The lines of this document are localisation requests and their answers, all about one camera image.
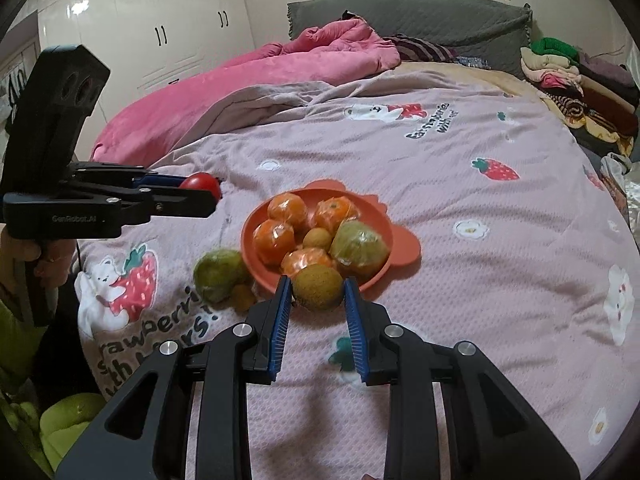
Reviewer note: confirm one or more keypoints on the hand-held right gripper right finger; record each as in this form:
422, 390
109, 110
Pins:
355, 332

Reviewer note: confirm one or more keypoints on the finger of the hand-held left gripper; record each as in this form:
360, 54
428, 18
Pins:
150, 178
185, 204

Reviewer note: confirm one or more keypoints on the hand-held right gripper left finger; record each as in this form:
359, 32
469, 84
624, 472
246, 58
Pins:
281, 327

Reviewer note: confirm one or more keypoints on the red tomato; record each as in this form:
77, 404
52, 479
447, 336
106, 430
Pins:
200, 182

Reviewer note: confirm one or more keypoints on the small brown round fruit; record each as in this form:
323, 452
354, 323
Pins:
317, 287
317, 237
243, 297

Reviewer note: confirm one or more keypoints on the small green fruit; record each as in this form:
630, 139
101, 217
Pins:
357, 247

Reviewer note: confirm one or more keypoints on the large plastic-wrapped orange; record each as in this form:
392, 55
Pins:
272, 241

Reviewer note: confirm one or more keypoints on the orange plastic plate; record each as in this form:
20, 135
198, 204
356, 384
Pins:
400, 255

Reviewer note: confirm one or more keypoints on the person's left hand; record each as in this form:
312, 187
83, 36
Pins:
55, 260

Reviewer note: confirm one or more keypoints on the large wrapped green fruit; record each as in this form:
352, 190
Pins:
217, 275

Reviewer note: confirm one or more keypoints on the pink blanket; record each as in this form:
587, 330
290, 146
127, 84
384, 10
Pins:
200, 95

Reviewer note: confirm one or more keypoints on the pink strawberry printed bed cover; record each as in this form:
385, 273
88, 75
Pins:
475, 310

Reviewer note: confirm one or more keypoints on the white wardrobe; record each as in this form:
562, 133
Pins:
150, 0

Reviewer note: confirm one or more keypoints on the lime green garment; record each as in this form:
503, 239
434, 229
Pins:
65, 420

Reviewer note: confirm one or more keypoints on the striped dark cloth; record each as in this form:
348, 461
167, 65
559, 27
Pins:
420, 50

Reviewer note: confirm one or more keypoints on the beige bed sheet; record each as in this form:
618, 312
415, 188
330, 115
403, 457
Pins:
475, 77

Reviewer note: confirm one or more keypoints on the blue patterned cloth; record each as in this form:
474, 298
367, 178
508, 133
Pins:
472, 61

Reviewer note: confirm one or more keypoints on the cream satin curtain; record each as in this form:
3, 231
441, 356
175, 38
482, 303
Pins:
625, 190

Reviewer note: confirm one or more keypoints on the grey padded headboard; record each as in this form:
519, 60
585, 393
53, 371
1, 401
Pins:
450, 25

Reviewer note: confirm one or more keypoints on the stack of folded clothes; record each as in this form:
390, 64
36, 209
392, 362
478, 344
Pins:
585, 90

